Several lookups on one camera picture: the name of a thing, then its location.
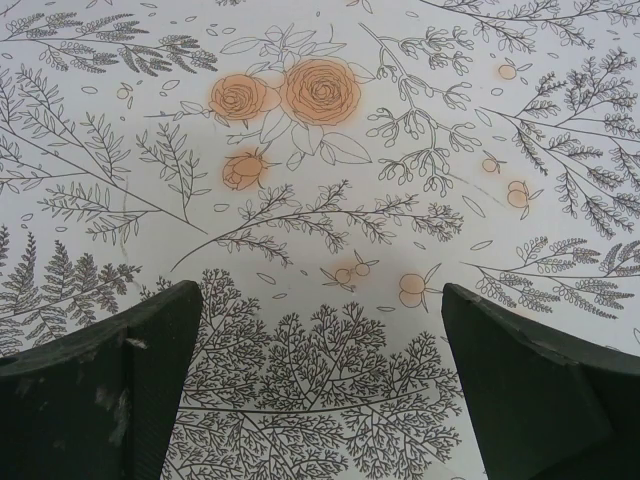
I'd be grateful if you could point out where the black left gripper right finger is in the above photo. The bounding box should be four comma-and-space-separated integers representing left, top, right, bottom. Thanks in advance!
442, 282, 640, 480

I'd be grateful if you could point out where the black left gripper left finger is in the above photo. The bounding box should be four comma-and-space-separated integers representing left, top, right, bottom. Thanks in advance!
0, 279, 204, 480

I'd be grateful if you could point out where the floral patterned table cover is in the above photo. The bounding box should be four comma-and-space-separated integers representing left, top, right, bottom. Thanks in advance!
0, 0, 640, 480

